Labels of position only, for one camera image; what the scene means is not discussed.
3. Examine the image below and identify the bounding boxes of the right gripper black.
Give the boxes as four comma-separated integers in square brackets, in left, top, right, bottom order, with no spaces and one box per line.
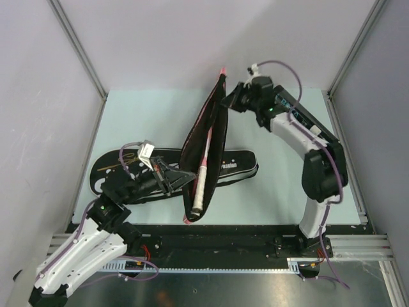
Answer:
[220,82,259,113]

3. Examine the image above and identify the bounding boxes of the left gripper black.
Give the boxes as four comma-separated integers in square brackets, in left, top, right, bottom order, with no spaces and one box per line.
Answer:
[121,155,196,204]

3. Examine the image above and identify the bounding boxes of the red badminton racket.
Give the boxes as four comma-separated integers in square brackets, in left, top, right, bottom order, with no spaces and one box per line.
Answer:
[192,127,213,216]

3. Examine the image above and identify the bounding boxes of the pink SPORT racket bag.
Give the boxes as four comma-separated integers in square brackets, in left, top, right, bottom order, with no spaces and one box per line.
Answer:
[179,67,228,224]

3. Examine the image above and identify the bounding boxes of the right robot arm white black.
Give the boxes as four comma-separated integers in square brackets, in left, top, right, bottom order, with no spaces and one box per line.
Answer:
[221,75,348,256]

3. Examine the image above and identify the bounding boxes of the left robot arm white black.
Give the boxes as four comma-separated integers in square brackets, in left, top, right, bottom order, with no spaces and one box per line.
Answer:
[28,157,196,306]

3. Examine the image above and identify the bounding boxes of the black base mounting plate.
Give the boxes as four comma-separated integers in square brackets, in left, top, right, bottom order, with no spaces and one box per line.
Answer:
[140,234,333,258]

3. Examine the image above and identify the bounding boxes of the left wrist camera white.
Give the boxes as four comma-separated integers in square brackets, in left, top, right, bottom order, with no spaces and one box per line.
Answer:
[137,140,155,171]

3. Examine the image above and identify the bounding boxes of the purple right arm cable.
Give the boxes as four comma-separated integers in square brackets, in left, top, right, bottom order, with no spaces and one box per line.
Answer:
[255,59,351,289]

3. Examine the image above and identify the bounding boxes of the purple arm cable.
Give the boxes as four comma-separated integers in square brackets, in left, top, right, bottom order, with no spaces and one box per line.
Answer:
[255,59,351,289]
[35,140,160,285]

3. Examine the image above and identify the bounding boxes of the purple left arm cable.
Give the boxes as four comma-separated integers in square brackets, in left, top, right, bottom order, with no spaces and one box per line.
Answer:
[35,140,160,285]

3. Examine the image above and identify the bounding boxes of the white slotted cable duct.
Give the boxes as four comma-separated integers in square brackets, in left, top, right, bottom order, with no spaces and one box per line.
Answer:
[99,258,318,274]

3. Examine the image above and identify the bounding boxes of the aluminium frame rail right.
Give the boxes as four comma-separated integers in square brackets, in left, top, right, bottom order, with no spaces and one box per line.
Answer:
[327,0,389,97]

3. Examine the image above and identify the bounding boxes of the aluminium frame rail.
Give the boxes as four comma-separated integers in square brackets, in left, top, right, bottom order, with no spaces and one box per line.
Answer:
[47,0,108,100]
[327,0,389,97]

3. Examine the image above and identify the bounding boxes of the aluminium frame rail left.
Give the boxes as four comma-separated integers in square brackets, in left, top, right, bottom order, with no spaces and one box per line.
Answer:
[47,0,108,100]

